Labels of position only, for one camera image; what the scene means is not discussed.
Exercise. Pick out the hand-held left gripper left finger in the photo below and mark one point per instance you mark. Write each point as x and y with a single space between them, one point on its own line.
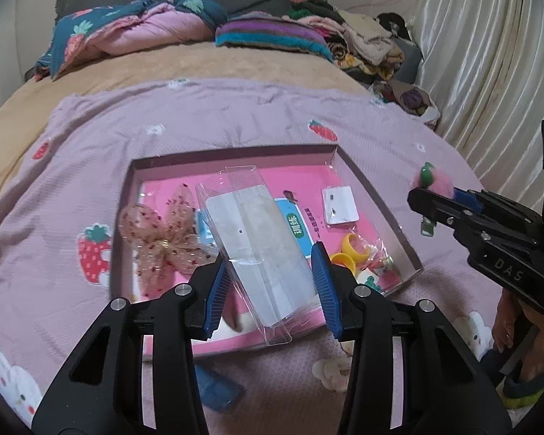
215 299

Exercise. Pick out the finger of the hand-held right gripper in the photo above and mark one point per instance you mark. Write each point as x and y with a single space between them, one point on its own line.
435 206
469 199

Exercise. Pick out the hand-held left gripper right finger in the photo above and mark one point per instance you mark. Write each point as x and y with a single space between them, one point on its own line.
326 294

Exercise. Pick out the pink pompom hair clip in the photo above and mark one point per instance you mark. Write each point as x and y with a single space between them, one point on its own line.
435 181

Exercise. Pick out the yellow rings packet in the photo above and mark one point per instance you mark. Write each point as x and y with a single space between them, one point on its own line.
351 247

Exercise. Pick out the long clear plastic packet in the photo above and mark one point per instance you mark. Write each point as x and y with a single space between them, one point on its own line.
254 244

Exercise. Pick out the beige dotted bow hair clip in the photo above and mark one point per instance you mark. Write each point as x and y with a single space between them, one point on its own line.
163 240

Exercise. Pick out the white earring card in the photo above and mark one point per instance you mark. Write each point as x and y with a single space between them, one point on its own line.
342 206

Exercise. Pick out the pink shallow box tray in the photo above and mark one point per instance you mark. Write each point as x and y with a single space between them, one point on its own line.
254 156

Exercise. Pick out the person's right hand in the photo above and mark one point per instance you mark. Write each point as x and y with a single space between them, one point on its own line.
507 321

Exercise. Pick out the cream flower hair clip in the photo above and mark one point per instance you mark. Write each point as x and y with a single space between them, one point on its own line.
328 371

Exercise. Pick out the dark clothes bundle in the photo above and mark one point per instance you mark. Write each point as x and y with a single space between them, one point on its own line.
412 99

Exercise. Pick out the cream satin curtain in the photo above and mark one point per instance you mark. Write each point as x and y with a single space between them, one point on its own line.
480 77

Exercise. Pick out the grey cushion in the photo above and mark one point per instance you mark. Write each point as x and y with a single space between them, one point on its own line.
408 63

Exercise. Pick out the pile of folded clothes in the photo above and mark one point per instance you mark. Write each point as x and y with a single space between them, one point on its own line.
362 40

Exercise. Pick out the black cloth item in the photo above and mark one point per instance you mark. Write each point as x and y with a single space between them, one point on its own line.
392 25

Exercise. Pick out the purple printed blanket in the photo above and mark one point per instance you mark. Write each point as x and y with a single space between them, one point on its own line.
72 154

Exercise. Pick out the striped purple pillow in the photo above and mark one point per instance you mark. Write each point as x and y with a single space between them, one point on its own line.
272 36

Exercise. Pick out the beige bed sheet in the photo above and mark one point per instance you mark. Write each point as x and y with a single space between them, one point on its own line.
163 63

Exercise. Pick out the blue pink floral quilt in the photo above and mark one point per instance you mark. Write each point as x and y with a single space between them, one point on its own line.
140 27

